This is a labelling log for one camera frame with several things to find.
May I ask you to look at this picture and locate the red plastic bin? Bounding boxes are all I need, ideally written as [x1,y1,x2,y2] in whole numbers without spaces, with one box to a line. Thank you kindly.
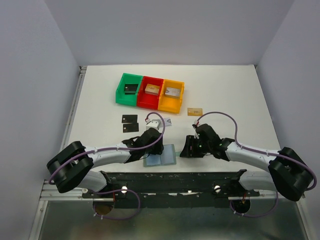
[136,76,164,110]

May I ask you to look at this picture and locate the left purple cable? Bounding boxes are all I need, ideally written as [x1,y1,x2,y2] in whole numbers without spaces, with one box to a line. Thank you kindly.
[47,112,166,221]

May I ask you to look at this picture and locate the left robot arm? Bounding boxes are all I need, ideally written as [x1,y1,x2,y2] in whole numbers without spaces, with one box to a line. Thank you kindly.
[46,128,164,193]

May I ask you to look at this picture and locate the aluminium frame rail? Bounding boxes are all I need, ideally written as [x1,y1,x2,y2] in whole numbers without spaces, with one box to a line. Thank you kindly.
[39,65,87,201]

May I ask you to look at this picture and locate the green plastic bin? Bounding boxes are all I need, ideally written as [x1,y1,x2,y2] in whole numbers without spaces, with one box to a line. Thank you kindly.
[115,73,143,107]

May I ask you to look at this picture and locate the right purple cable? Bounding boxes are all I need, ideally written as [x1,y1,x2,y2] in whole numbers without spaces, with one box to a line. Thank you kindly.
[194,111,318,219]

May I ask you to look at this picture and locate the black credit card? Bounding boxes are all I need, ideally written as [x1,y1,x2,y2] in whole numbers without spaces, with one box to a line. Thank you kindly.
[121,114,138,124]

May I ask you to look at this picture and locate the yellow plastic bin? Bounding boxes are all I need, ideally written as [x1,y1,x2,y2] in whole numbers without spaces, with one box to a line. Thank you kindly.
[157,79,185,114]

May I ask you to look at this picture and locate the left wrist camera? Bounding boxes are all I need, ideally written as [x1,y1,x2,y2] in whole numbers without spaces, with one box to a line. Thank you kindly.
[146,119,163,131]

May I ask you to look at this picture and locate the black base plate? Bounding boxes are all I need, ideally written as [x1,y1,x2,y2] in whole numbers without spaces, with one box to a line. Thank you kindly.
[83,169,260,209]

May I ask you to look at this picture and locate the black card stack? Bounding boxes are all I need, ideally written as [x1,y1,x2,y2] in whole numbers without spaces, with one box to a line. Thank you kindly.
[124,84,139,95]

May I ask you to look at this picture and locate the gold VIP card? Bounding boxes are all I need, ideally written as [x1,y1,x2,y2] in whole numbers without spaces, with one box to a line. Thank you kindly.
[187,107,203,117]

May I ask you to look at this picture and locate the purple cable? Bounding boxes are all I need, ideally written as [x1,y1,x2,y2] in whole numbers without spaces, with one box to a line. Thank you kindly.
[47,112,166,221]
[194,111,318,219]

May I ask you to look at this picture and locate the tan card stack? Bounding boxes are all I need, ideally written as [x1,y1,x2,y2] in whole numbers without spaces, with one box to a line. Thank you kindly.
[144,83,160,96]

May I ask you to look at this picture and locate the silver VIP card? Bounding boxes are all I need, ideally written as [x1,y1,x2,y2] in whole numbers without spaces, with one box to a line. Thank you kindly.
[164,117,172,127]

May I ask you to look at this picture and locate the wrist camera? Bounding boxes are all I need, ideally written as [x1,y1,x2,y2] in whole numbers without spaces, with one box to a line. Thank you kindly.
[192,120,203,139]
[146,119,163,131]

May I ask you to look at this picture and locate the silver card stack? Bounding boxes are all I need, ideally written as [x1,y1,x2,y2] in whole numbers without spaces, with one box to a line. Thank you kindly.
[164,87,181,98]

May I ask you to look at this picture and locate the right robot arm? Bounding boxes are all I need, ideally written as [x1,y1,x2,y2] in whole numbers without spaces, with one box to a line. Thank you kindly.
[179,123,315,202]

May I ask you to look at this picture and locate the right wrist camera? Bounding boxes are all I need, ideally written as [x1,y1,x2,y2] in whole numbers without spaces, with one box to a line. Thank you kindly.
[192,120,203,139]

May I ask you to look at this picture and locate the sage green card holder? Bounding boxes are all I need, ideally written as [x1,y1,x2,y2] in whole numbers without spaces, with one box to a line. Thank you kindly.
[142,144,179,168]

